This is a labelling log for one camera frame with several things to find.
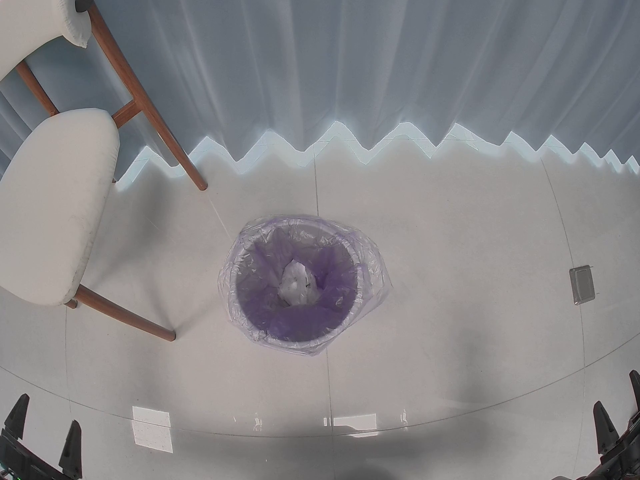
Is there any white trash bin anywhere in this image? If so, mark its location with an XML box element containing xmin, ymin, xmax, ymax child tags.
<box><xmin>229</xmin><ymin>220</ymin><xmax>367</xmax><ymax>347</ymax></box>

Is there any white cushioned wooden chair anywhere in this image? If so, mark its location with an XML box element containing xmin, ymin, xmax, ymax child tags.
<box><xmin>0</xmin><ymin>0</ymin><xmax>208</xmax><ymax>342</ymax></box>

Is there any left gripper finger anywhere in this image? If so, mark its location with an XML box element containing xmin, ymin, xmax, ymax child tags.
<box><xmin>3</xmin><ymin>394</ymin><xmax>30</xmax><ymax>439</ymax></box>
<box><xmin>58</xmin><ymin>420</ymin><xmax>83</xmax><ymax>478</ymax></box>

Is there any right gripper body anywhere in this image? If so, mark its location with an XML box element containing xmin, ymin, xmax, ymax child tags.
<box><xmin>575</xmin><ymin>410</ymin><xmax>640</xmax><ymax>480</ymax></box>

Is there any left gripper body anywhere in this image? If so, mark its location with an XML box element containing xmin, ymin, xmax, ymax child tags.
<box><xmin>0</xmin><ymin>428</ymin><xmax>77</xmax><ymax>480</ymax></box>

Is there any crumpled white paper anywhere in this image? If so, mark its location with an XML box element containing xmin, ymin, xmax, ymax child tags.
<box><xmin>278</xmin><ymin>261</ymin><xmax>321</xmax><ymax>307</ymax></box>

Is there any purple plastic bag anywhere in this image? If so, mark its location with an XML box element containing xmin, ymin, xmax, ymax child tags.
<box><xmin>217</xmin><ymin>214</ymin><xmax>392</xmax><ymax>357</ymax></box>

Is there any white curtain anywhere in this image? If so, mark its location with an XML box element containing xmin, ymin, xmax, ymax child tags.
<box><xmin>0</xmin><ymin>0</ymin><xmax>640</xmax><ymax>183</ymax></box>

